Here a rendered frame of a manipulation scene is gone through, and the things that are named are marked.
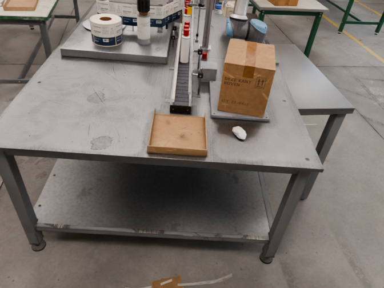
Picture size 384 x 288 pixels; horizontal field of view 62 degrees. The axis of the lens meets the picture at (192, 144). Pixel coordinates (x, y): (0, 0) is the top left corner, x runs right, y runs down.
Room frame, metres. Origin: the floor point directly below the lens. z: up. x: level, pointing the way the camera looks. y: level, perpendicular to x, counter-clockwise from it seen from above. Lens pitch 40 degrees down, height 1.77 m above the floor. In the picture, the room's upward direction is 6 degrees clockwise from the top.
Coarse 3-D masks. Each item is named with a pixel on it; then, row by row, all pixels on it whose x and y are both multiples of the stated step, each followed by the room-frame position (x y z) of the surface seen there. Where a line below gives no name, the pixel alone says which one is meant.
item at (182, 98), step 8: (192, 8) 2.95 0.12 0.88; (184, 64) 1.84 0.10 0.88; (184, 72) 1.73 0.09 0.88; (184, 80) 1.64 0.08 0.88; (176, 88) 1.54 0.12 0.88; (184, 88) 1.55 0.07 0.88; (176, 96) 1.46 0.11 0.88; (184, 96) 1.46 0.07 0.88; (176, 104) 1.38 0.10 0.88; (184, 104) 1.39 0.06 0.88
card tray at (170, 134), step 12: (156, 120) 1.29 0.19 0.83; (168, 120) 1.30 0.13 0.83; (180, 120) 1.31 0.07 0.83; (192, 120) 1.32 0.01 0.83; (204, 120) 1.33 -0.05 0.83; (156, 132) 1.19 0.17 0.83; (168, 132) 1.20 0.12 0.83; (180, 132) 1.21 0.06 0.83; (192, 132) 1.22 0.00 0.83; (204, 132) 1.23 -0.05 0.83; (156, 144) 1.10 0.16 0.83; (168, 144) 1.11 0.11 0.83; (180, 144) 1.12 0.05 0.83; (192, 144) 1.13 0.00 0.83; (204, 144) 1.14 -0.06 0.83; (204, 156) 1.06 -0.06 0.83
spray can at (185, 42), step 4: (184, 32) 1.86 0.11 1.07; (188, 32) 1.86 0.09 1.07; (184, 36) 1.86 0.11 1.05; (188, 36) 1.86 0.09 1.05; (184, 40) 1.84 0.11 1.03; (188, 40) 1.85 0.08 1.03; (184, 44) 1.84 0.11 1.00; (188, 44) 1.85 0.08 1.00; (184, 48) 1.84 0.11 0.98; (188, 48) 1.85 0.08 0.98; (184, 52) 1.84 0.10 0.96; (188, 52) 1.85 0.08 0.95; (184, 56) 1.84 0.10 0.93; (188, 56) 1.86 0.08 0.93; (180, 60) 1.86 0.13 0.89; (184, 60) 1.84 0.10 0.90; (188, 60) 1.86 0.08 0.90
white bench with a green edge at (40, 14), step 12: (48, 0) 3.02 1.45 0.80; (0, 12) 2.60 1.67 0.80; (12, 12) 2.63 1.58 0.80; (24, 12) 2.65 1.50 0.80; (36, 12) 2.68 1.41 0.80; (48, 12) 2.71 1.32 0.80; (0, 24) 2.57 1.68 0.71; (12, 24) 2.59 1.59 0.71; (24, 24) 2.61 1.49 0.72; (36, 24) 2.63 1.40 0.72; (48, 24) 3.97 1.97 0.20; (48, 36) 2.66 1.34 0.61; (36, 48) 3.27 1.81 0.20; (48, 48) 2.63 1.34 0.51; (24, 72) 2.72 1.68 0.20
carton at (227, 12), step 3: (222, 3) 2.72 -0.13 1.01; (228, 3) 2.68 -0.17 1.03; (231, 3) 2.69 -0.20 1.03; (234, 3) 2.70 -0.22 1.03; (222, 6) 2.71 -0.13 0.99; (225, 6) 2.63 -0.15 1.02; (228, 6) 2.61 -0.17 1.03; (231, 6) 2.61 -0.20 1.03; (222, 9) 2.70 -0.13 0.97; (225, 9) 2.61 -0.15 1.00; (228, 9) 2.58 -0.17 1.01; (231, 9) 2.59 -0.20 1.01; (222, 12) 2.69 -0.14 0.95; (225, 12) 2.60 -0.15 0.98; (228, 12) 2.59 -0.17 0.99; (231, 12) 2.59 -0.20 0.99; (225, 15) 2.59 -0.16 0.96; (228, 15) 2.59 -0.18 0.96
